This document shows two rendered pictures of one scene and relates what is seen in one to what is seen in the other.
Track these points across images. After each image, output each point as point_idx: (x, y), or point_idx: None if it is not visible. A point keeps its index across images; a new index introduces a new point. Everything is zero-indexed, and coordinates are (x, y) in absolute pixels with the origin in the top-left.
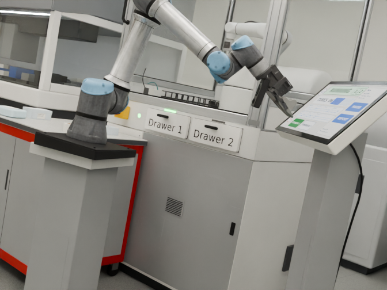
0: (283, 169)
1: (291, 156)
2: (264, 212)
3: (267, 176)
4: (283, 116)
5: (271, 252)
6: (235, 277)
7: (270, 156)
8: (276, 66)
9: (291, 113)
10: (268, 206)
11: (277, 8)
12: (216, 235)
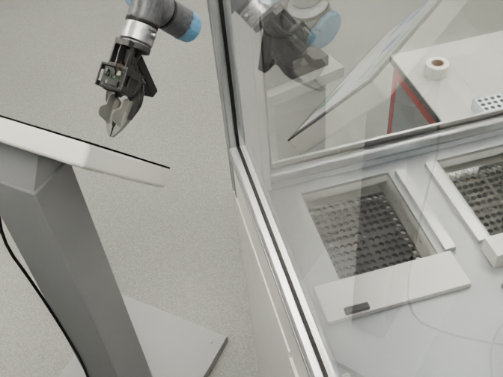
0: (272, 339)
1: (278, 346)
2: (266, 351)
3: (257, 297)
4: (251, 224)
5: None
6: (259, 364)
7: (251, 267)
8: (114, 41)
9: (106, 125)
10: (268, 355)
11: None
12: None
